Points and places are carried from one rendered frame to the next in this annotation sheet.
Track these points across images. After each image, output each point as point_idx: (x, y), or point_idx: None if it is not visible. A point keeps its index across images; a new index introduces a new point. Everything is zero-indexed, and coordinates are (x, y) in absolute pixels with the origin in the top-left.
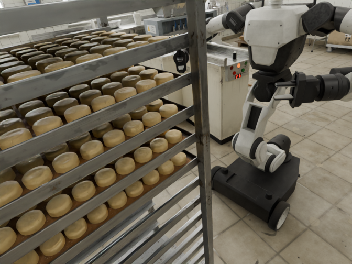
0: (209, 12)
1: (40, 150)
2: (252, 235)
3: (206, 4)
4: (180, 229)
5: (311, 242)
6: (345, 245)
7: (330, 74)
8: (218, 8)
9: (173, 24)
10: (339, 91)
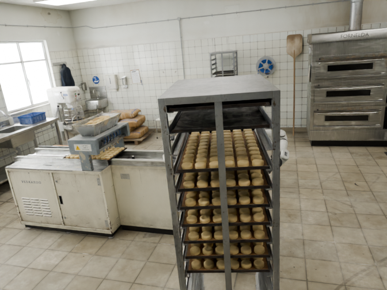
0: (124, 125)
1: None
2: (251, 277)
3: (52, 107)
4: None
5: (280, 260)
6: (293, 252)
7: (271, 157)
8: (72, 110)
9: (102, 140)
10: (280, 163)
